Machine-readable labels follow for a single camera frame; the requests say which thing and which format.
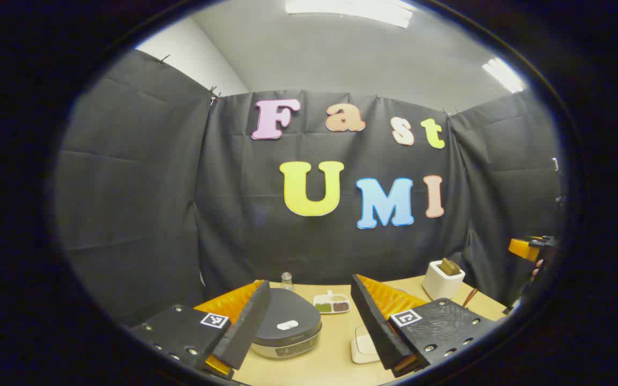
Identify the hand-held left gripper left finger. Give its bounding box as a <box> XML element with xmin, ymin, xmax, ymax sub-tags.
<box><xmin>129</xmin><ymin>280</ymin><xmax>272</xmax><ymax>378</ymax></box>

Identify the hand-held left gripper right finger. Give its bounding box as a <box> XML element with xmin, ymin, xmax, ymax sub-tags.
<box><xmin>351</xmin><ymin>273</ymin><xmax>497</xmax><ymax>378</ymax></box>

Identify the dark grey rice cooker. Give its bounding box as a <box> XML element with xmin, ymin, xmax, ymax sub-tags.
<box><xmin>250</xmin><ymin>288</ymin><xmax>323</xmax><ymax>360</ymax></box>

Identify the white divided condiment dish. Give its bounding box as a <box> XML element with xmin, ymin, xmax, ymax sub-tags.
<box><xmin>313</xmin><ymin>290</ymin><xmax>351</xmax><ymax>315</ymax></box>

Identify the white toaster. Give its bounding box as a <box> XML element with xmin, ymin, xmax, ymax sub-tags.
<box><xmin>422</xmin><ymin>258</ymin><xmax>466</xmax><ymax>301</ymax></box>

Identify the ceiling light panel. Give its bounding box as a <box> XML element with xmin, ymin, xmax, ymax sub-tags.
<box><xmin>482</xmin><ymin>58</ymin><xmax>527</xmax><ymax>93</ymax></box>

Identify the black backdrop cloth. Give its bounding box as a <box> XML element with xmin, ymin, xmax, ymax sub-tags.
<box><xmin>54</xmin><ymin>48</ymin><xmax>564</xmax><ymax>328</ymax></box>

